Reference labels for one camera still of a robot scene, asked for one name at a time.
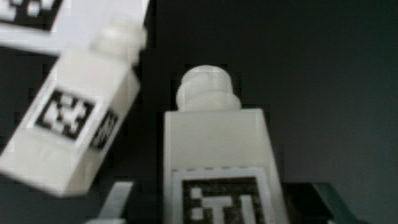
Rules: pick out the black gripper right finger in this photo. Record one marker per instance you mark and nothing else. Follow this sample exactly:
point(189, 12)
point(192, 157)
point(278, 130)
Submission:
point(315, 204)

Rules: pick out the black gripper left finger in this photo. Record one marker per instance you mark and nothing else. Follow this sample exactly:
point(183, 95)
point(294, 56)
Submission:
point(111, 212)

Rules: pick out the white table leg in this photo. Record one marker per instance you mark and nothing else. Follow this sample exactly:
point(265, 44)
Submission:
point(221, 180)
point(64, 134)

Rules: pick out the white sheet with AprilTags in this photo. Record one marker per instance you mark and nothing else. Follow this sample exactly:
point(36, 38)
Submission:
point(36, 24)

